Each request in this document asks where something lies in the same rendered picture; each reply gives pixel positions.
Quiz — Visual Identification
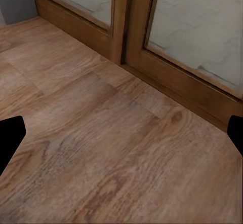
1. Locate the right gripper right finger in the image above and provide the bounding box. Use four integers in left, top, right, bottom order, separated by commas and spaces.
227, 116, 243, 156

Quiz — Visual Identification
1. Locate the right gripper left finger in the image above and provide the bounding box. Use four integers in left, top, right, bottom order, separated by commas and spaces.
0, 116, 26, 174

